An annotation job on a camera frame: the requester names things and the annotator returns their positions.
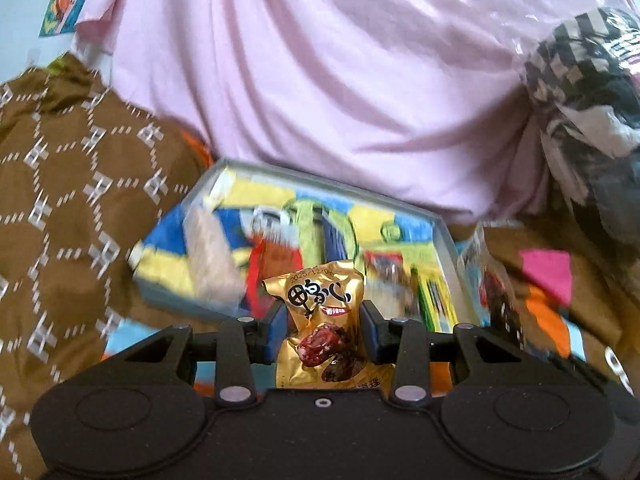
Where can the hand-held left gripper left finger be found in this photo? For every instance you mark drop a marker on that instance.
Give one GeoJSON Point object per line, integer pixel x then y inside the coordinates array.
{"type": "Point", "coordinates": [274, 332]}

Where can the clear packet of red snack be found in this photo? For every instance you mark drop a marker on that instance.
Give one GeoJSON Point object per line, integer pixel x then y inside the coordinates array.
{"type": "Point", "coordinates": [500, 295]}

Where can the clear pack of rice crackers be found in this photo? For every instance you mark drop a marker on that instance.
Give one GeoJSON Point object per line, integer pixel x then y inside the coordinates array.
{"type": "Point", "coordinates": [212, 255]}

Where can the gold snack packet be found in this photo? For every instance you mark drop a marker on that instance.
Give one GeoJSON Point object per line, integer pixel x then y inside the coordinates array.
{"type": "Point", "coordinates": [325, 305]}

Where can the colourful printed blanket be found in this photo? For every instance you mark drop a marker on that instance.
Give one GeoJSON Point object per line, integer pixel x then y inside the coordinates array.
{"type": "Point", "coordinates": [546, 270]}

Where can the brown patterned blanket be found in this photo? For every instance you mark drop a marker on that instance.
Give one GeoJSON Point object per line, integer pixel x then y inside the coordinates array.
{"type": "Point", "coordinates": [75, 210]}

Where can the grey tray with colourful liner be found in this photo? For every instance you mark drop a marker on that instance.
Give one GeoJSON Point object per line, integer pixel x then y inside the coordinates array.
{"type": "Point", "coordinates": [215, 180]}

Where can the brown snack packet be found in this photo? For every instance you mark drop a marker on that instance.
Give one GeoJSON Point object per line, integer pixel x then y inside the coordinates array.
{"type": "Point", "coordinates": [385, 266]}

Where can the pink cloth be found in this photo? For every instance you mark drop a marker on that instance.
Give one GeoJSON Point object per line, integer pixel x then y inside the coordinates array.
{"type": "Point", "coordinates": [325, 85]}

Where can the clear plastic bag of clothes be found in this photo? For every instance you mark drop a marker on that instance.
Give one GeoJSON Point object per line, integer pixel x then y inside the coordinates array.
{"type": "Point", "coordinates": [590, 125]}

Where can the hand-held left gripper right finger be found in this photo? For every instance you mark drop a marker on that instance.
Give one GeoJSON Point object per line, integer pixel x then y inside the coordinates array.
{"type": "Point", "coordinates": [372, 332]}

